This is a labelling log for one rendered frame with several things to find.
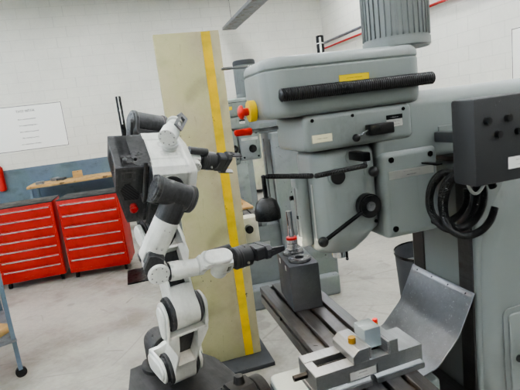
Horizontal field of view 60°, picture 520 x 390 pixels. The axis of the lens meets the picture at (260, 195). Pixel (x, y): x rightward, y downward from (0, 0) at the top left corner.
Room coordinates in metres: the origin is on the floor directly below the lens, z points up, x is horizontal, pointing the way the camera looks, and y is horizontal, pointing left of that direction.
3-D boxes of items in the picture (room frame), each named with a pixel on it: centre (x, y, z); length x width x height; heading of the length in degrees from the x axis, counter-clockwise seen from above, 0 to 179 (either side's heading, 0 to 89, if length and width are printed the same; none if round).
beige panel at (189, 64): (3.02, 0.34, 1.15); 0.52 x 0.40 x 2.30; 105
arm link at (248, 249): (1.73, 0.06, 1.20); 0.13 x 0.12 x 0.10; 31
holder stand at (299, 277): (1.78, -0.12, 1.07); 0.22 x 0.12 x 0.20; 9
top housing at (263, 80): (1.36, -0.24, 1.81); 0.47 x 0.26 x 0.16; 105
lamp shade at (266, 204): (1.23, -0.02, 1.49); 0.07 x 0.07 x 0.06
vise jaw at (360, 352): (1.21, -0.21, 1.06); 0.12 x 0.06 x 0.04; 18
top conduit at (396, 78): (1.22, -0.30, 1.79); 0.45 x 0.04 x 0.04; 105
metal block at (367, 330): (1.22, -0.26, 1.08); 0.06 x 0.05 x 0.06; 18
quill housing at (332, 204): (1.36, -0.23, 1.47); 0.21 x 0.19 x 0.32; 15
